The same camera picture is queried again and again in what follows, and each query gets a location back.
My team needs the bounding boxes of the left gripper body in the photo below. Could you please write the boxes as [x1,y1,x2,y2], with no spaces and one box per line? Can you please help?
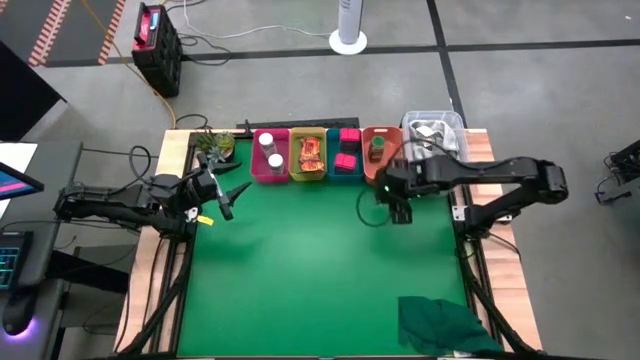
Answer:
[189,152,235,222]

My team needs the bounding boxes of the yellow floor cable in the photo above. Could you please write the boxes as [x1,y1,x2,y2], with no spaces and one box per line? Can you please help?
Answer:
[78,0,178,130]

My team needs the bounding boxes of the green label spice jar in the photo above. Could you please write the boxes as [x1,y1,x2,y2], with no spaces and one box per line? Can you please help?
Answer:
[368,135,387,163]

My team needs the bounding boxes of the black partition panel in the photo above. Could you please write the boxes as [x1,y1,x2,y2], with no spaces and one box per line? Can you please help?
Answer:
[0,39,68,143]

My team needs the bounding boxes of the black computer mouse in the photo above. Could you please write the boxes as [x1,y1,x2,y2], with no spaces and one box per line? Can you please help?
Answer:
[1,288,40,337]

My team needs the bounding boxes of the clear plastic storage bin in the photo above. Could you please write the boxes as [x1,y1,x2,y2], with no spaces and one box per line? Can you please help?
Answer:
[400,109,471,166]

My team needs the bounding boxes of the grey tower fan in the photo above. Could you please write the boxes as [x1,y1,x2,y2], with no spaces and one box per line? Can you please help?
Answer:
[328,0,369,57]

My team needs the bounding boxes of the dark grey desk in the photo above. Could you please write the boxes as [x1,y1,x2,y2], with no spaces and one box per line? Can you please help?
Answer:
[0,141,131,360]

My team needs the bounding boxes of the black crate red top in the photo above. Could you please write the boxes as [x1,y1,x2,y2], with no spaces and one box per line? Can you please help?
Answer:
[130,1,184,99]

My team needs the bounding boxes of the computer monitor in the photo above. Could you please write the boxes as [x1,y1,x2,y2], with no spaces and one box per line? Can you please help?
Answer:
[0,161,46,202]

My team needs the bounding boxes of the dark green cloth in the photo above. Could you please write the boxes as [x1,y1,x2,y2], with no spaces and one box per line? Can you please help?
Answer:
[397,295,505,358]

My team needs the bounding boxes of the potted succulent plant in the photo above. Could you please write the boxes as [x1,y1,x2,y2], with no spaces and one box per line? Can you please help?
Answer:
[192,129,237,165]

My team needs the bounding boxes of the black mat orange stripes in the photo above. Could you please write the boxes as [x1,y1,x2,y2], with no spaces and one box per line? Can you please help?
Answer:
[27,0,127,68]

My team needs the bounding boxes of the white paper sheet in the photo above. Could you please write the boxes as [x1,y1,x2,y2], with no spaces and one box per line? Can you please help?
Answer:
[0,142,39,175]

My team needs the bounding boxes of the white cap seasoning jar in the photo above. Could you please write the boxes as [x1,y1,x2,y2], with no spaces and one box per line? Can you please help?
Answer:
[266,152,286,177]
[257,131,277,157]

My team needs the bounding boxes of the yellow plastic bin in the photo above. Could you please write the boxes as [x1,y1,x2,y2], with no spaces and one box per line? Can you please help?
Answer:
[288,126,328,183]

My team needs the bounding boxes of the pink plastic bin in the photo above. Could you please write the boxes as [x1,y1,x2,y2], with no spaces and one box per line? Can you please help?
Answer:
[250,128,293,185]

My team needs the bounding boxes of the black flat strip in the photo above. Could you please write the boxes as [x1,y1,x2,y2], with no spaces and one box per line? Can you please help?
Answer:
[236,117,361,131]

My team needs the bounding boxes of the backlit keyboard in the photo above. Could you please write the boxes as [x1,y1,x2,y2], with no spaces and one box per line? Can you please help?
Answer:
[0,230,33,293]

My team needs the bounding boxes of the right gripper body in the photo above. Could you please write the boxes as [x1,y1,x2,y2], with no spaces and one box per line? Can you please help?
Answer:
[375,160,426,204]

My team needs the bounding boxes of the taco seasoning mix pouch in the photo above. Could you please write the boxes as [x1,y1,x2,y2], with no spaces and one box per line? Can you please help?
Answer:
[299,136,322,164]
[298,158,327,174]

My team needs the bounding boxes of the blue plastic bin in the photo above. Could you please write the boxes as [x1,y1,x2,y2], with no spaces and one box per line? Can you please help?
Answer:
[325,127,365,182]

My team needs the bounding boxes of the white floor cable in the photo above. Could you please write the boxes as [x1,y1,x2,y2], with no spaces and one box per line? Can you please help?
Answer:
[182,0,334,41]

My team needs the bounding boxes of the black equipment with cables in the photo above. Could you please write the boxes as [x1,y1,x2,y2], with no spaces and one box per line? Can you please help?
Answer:
[594,139,640,206]

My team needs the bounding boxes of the orange plastic bin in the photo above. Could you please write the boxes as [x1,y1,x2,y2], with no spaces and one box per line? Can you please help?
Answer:
[360,125,405,188]

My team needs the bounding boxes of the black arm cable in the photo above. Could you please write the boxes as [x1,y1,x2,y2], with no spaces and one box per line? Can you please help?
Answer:
[355,188,394,229]
[128,144,154,189]

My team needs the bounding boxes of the grey cloth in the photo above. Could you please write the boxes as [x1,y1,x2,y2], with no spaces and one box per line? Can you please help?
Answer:
[408,118,460,155]

